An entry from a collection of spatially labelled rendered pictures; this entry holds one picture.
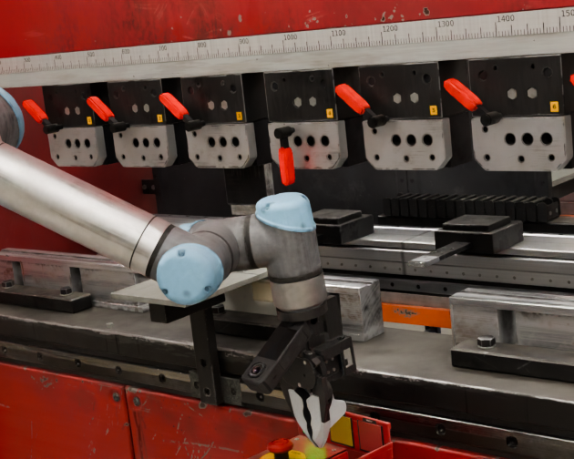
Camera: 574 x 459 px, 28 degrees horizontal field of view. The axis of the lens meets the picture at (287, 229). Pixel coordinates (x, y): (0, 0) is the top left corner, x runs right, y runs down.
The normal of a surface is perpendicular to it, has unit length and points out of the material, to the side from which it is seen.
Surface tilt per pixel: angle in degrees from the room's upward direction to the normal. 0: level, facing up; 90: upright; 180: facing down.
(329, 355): 90
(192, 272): 90
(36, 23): 90
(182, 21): 90
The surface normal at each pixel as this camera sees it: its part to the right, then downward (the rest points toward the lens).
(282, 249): -0.17, 0.28
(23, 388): -0.64, 0.22
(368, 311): 0.76, 0.04
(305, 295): 0.26, 0.20
